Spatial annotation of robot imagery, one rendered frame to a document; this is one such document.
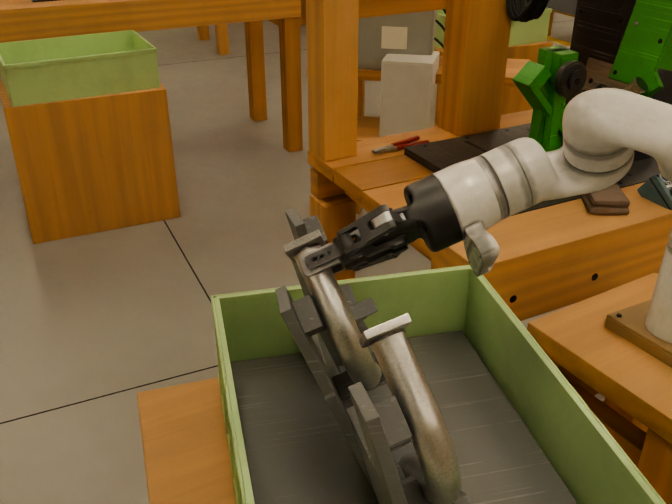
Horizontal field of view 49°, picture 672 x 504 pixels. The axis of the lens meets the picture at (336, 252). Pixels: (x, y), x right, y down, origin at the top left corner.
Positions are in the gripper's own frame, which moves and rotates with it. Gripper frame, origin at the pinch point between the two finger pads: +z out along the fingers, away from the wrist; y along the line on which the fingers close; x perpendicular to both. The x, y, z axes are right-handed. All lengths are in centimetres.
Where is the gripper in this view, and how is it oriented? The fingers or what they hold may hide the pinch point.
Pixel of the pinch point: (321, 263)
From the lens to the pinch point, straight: 75.9
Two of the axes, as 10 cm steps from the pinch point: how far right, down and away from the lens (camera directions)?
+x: 4.0, 8.8, -2.4
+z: -9.1, 4.1, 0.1
